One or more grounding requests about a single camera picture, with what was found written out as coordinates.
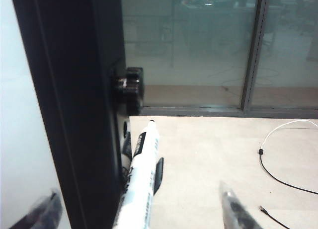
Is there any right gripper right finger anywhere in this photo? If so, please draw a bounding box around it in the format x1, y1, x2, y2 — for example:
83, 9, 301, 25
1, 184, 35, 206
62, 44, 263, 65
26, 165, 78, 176
218, 180, 264, 229

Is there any white whiteboard marker pen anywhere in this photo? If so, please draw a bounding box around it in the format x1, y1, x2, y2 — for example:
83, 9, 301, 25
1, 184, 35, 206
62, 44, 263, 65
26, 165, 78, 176
112, 119, 161, 229

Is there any black stand adjustment knob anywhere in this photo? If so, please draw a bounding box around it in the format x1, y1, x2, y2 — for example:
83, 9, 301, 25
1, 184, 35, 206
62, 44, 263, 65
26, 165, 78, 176
113, 66, 145, 116

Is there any thin white cable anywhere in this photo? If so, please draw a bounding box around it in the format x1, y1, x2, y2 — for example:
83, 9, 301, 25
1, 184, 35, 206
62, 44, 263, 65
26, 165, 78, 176
262, 119, 318, 150

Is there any black cable with plug end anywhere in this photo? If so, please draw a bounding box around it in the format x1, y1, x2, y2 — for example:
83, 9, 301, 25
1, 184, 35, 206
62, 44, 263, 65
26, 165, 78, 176
259, 205, 290, 229

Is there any black cable with inline connector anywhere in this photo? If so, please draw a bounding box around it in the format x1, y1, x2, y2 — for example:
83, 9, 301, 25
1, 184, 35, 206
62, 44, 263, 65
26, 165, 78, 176
257, 148, 318, 194

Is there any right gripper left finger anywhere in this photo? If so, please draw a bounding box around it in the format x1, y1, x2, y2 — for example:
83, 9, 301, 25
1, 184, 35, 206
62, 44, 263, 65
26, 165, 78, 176
9, 188, 63, 229

